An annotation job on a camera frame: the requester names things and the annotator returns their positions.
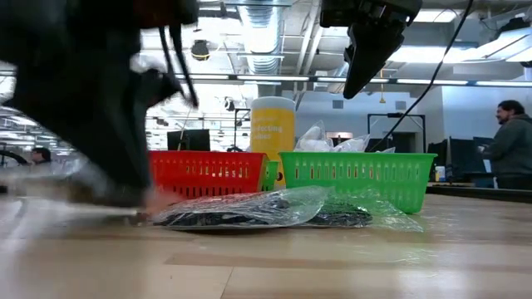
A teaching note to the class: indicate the red plastic basket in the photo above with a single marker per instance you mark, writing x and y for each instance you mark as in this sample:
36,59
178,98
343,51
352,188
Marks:
208,160

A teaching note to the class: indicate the black metal table frame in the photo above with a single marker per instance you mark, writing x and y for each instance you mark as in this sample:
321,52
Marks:
478,194

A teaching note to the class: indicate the silver ventilation duct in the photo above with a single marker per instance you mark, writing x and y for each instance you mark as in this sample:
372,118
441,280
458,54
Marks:
262,33

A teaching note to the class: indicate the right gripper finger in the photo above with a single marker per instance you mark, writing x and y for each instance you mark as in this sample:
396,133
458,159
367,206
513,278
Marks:
370,54

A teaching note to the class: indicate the yellow disinfecting wipes canister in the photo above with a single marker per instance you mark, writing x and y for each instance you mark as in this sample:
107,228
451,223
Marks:
272,124

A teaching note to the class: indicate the green plastic basket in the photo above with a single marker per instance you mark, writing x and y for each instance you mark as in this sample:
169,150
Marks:
357,157
271,176

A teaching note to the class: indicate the person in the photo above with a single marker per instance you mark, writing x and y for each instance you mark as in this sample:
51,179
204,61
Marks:
41,155
513,145

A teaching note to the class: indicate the white plastic bag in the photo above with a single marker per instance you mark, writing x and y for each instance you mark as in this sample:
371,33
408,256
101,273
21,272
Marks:
313,141

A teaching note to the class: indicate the dark desk monitors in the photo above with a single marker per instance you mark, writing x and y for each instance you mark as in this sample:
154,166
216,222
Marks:
461,158

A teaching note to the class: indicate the black stand frame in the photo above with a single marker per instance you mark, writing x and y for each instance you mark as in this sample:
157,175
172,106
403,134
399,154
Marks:
395,115

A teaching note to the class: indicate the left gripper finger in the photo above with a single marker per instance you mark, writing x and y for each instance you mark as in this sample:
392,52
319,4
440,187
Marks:
108,149

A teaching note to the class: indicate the black monitor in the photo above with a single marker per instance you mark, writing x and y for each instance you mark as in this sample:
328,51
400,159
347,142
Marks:
189,141

